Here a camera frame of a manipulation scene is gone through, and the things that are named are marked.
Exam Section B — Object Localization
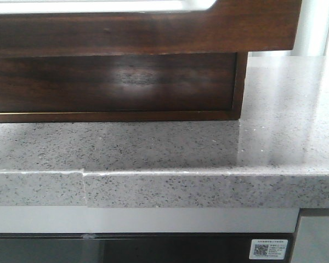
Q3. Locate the white drawer handle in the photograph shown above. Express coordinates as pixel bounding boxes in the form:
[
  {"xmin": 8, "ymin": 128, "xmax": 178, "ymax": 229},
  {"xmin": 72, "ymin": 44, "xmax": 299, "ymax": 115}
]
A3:
[{"xmin": 0, "ymin": 1, "xmax": 216, "ymax": 14}]

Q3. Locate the grey cabinet door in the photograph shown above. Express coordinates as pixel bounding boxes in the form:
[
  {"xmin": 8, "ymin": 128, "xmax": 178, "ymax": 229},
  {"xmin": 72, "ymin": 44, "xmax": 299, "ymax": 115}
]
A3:
[{"xmin": 291, "ymin": 209, "xmax": 329, "ymax": 262}]

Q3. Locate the black glass oven door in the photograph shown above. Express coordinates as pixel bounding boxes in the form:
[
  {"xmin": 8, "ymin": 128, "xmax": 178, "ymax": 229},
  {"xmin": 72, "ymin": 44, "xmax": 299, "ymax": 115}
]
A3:
[{"xmin": 0, "ymin": 233, "xmax": 293, "ymax": 262}]

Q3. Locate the dark wooden drawer cabinet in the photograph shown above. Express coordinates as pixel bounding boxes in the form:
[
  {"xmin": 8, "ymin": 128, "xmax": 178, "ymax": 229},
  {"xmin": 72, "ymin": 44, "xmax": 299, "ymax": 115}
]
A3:
[{"xmin": 0, "ymin": 50, "xmax": 249, "ymax": 123}]

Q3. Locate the white QR code sticker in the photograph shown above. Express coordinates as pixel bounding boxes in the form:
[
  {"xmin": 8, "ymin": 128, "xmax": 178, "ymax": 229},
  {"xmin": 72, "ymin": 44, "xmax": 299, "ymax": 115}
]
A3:
[{"xmin": 249, "ymin": 239, "xmax": 288, "ymax": 260}]

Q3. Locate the wooden drawer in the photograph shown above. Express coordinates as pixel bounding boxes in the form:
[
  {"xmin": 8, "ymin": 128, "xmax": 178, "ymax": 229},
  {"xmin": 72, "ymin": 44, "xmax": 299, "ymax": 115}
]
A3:
[
  {"xmin": 0, "ymin": 52, "xmax": 238, "ymax": 113},
  {"xmin": 0, "ymin": 1, "xmax": 301, "ymax": 58}
]

